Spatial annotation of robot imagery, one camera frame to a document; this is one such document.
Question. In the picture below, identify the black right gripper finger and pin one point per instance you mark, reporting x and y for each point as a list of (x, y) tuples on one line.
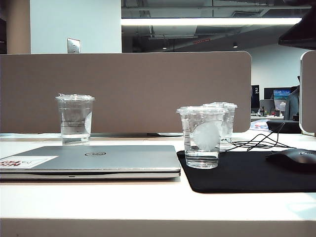
[(303, 34)]

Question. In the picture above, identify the black oval zipper case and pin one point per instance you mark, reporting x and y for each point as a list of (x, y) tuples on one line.
[(291, 126)]

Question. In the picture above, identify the black mouse pad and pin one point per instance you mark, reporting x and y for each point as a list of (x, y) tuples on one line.
[(247, 172)]

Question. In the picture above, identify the metal wall switch plate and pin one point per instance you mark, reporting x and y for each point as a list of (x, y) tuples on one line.
[(73, 45)]

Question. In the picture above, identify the black numbered sign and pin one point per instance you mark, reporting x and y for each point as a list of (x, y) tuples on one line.
[(255, 96)]

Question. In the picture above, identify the clear lidded plastic cup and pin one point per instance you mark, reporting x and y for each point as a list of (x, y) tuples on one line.
[(197, 158), (74, 118), (230, 118)]

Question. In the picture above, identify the black computer mouse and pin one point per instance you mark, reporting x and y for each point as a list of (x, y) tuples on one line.
[(293, 158)]

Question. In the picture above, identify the blue white plastic bag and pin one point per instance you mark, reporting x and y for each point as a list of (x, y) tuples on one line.
[(258, 126)]

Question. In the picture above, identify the silver closed laptop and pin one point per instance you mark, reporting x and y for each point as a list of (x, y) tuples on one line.
[(123, 160)]

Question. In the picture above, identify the background computer monitor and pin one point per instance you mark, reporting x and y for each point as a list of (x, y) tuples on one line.
[(281, 100)]

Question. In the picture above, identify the grey jacket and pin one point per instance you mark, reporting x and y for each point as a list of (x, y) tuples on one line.
[(292, 106)]

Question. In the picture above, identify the brown desk divider panel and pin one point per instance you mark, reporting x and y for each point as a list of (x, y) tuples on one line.
[(123, 86), (309, 93)]

